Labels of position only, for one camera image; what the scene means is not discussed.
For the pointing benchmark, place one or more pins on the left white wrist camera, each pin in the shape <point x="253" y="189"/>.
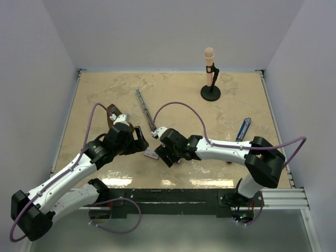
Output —
<point x="122" y="118"/>

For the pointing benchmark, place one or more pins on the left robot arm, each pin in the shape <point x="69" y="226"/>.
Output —
<point x="35" y="212"/>

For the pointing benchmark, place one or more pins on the grey stapler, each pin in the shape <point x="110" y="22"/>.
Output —
<point x="145" y="110"/>

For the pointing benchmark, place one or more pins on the brown wooden metronome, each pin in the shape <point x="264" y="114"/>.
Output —
<point x="112" y="109"/>

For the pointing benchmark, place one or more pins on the beige microphone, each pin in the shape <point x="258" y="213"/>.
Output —
<point x="209" y="58"/>

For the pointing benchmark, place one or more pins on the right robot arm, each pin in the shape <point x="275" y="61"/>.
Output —
<point x="263" y="162"/>

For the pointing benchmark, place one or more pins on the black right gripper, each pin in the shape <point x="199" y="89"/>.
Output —
<point x="162" y="150"/>

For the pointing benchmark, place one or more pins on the blue stapler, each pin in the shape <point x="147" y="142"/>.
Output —
<point x="243" y="130"/>

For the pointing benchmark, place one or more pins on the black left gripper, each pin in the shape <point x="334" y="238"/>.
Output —
<point x="137" y="145"/>

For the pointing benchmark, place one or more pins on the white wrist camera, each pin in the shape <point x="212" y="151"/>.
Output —
<point x="158" y="132"/>
<point x="122" y="118"/>

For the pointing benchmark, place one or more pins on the red white staple box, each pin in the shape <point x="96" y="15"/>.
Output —
<point x="151" y="154"/>

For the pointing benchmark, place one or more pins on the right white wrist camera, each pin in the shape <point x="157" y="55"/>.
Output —
<point x="158" y="132"/>

